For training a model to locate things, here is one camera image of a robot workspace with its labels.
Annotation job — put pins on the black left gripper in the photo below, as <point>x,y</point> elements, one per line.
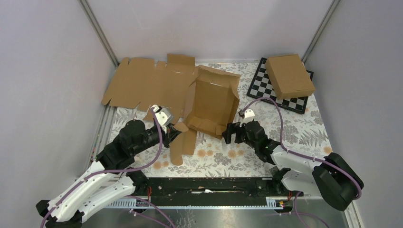
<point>170,133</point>

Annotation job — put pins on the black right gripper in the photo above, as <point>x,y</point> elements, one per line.
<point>232,128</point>

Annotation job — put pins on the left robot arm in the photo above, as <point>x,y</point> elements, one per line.
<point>115,173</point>

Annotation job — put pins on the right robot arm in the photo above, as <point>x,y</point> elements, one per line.
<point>330,177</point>

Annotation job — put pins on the closed brown cardboard box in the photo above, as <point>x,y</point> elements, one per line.
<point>289,77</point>

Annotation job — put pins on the black white chessboard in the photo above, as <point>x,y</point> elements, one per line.
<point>261,86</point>

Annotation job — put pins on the flat cardboard sheet stack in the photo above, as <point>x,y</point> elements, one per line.
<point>143,82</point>

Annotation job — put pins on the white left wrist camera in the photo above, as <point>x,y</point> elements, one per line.
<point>161,115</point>

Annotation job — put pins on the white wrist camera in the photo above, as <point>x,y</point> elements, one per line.
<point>161,115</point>
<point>246,116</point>

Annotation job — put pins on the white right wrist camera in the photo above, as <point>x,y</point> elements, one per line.
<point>246,116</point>

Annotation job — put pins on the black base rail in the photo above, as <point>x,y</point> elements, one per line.
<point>215,192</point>

